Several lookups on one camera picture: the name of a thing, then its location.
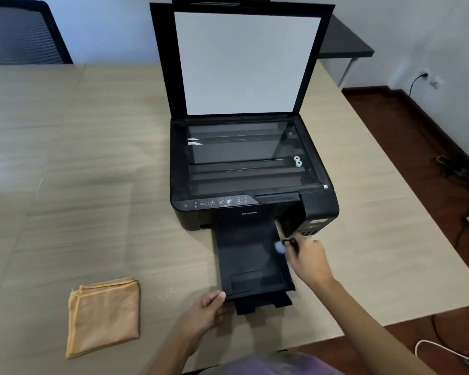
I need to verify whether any person's left hand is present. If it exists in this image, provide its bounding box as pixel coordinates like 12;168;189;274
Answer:
178;290;235;350

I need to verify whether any person's right hand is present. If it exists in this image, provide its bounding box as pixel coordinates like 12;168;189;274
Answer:
285;233;335;289

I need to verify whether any small black cleaning brush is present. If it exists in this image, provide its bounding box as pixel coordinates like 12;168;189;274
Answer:
275;237;300;255

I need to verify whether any black inkjet printer with scanner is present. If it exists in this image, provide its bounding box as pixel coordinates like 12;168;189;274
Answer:
149;0;340;316

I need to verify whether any person's left forearm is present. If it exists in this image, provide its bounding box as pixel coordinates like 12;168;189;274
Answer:
145;326;202;375

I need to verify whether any person's right forearm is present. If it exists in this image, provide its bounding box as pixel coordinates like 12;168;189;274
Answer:
313;276;438;375

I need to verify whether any person's purple shirt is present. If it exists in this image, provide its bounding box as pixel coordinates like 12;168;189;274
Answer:
218;351;345;375

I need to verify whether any orange microfibre cloth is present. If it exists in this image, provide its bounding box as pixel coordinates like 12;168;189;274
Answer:
65;278;141;360

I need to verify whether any black object on floor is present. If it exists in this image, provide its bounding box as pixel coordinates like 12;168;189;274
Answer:
436;154;469;178

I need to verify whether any dark side table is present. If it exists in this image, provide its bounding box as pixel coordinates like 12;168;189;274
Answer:
318;14;375;89

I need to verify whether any black mesh office chair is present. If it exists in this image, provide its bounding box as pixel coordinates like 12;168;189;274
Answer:
0;0;73;66

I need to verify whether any thin black floor cable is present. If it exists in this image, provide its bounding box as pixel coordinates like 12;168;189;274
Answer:
431;314;456;350

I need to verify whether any white cable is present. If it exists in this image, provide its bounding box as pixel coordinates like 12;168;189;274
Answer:
414;339;469;372

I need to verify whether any black power cable with plug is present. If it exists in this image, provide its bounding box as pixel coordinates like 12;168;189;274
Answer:
409;73;429;97

